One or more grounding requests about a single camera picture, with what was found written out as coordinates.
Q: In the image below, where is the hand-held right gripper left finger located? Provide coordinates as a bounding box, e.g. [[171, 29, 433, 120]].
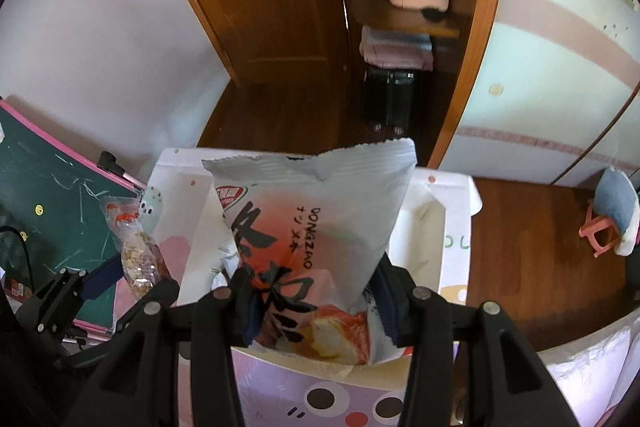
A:
[[65, 271, 266, 427]]

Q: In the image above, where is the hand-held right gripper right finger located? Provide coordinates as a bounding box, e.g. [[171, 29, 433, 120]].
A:
[[375, 257, 566, 427]]

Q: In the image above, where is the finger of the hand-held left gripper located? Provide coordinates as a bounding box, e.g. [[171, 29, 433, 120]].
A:
[[17, 257, 126, 347], [142, 279, 180, 309]]

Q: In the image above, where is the clear nut snack packet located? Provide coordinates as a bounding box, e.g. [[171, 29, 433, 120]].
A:
[[99, 194, 173, 300]]

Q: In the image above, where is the white plastic bin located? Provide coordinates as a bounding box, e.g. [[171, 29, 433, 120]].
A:
[[175, 167, 448, 390]]

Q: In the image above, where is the white red bread packet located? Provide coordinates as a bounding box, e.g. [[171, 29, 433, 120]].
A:
[[201, 137, 418, 365]]

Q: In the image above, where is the black box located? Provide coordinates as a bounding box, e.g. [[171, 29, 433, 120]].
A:
[[362, 67, 418, 132]]

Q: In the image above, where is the pink plastic stool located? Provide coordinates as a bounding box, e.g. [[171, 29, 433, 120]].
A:
[[579, 202, 626, 260]]

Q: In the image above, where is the blue white plush cushion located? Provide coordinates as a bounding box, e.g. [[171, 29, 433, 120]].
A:
[[595, 167, 640, 255]]

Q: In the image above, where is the stack of folded cloths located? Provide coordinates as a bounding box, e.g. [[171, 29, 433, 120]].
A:
[[360, 27, 435, 72]]

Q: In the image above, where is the wooden shelf unit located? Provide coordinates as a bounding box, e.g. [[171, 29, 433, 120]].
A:
[[325, 0, 508, 168]]

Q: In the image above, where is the pastel floral wardrobe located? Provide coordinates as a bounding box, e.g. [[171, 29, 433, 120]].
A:
[[435, 0, 640, 188]]

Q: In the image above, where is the black cable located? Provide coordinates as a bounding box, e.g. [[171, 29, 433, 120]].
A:
[[0, 226, 37, 299]]

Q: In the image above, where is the green chalkboard pink frame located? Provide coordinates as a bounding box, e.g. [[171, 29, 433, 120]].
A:
[[0, 97, 146, 338]]

